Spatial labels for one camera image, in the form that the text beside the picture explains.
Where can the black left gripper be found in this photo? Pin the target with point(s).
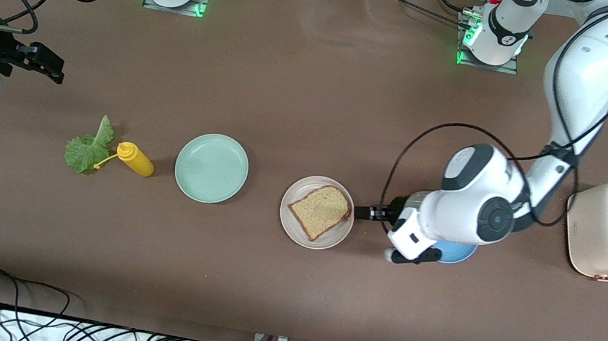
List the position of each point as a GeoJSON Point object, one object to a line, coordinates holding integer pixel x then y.
{"type": "Point", "coordinates": [397, 208]}

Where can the brown bread slice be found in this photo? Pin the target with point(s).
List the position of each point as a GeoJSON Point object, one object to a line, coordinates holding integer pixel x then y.
{"type": "Point", "coordinates": [318, 212]}

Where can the green lettuce leaf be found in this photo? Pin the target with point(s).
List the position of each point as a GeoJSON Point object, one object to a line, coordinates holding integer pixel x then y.
{"type": "Point", "coordinates": [84, 154]}

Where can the yellow mustard squeeze bottle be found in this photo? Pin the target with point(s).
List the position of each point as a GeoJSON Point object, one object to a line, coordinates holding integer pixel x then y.
{"type": "Point", "coordinates": [137, 161]}

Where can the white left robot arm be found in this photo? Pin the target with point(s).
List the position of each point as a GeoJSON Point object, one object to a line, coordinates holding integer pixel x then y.
{"type": "Point", "coordinates": [587, 75]}

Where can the beige plate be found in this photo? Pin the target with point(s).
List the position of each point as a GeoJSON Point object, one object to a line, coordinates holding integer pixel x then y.
{"type": "Point", "coordinates": [295, 227]}

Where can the blue plate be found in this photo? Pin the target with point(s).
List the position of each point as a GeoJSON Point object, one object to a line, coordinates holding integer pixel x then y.
{"type": "Point", "coordinates": [458, 255]}

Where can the green plate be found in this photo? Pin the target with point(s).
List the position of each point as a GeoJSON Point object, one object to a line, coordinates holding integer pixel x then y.
{"type": "Point", "coordinates": [211, 168]}

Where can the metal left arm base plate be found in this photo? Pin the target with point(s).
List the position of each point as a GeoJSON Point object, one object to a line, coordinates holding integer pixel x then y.
{"type": "Point", "coordinates": [488, 67]}

